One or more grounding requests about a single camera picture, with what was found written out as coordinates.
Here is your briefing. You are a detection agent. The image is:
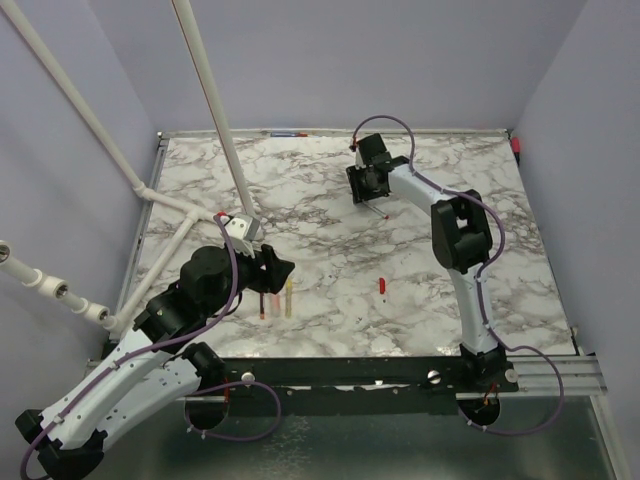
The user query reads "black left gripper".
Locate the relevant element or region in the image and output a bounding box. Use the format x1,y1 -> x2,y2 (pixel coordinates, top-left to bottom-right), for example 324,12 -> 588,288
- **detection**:
204,241 -> 295,318

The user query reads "thin silver red pen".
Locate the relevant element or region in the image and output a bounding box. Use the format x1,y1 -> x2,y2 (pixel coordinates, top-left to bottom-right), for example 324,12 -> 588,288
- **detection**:
363,202 -> 390,220

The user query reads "pink pencil-shaped marker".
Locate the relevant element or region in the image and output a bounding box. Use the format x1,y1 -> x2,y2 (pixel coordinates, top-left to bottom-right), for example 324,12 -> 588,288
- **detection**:
270,294 -> 282,318

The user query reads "yellow highlighter pen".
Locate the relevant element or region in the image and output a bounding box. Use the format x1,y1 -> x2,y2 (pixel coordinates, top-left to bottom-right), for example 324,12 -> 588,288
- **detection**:
285,279 -> 293,318

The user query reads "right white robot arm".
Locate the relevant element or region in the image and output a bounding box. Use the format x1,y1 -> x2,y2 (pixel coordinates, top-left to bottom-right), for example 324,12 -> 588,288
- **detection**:
346,133 -> 506,391

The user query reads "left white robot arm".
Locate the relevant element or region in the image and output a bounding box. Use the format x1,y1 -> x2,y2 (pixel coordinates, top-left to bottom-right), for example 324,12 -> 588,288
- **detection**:
15,244 -> 295,479

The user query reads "blue red marker at edge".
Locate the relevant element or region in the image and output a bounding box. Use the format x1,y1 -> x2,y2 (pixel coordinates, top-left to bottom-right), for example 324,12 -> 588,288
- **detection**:
269,131 -> 309,138

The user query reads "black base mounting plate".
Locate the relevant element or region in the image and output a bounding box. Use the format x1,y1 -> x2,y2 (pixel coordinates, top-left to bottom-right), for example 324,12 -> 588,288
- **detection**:
184,356 -> 518,417

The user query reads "red black clamp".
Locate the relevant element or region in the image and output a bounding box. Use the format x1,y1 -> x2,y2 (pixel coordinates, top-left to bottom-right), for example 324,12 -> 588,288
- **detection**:
510,137 -> 521,165

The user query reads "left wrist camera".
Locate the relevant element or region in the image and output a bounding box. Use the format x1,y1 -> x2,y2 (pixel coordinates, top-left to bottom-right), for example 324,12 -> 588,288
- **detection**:
221,214 -> 262,258

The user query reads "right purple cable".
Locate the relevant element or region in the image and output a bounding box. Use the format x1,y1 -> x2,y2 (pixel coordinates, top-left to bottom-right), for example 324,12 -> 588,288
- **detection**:
349,115 -> 566,436

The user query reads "purple cable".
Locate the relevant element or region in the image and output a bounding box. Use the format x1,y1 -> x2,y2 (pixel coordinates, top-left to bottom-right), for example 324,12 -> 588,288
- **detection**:
19,210 -> 282,480
349,115 -> 566,436

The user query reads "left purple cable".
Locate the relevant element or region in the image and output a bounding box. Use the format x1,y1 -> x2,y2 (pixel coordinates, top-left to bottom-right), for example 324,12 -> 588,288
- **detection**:
19,210 -> 282,480

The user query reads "aluminium rail frame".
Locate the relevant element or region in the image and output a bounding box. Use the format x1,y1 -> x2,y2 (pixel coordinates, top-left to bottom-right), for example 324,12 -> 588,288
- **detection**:
510,355 -> 607,397

